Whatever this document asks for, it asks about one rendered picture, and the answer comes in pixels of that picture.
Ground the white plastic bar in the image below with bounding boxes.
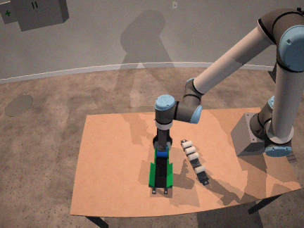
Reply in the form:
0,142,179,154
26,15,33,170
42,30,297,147
194,165,206,174
185,146,196,154
188,153,199,160
182,141,192,148

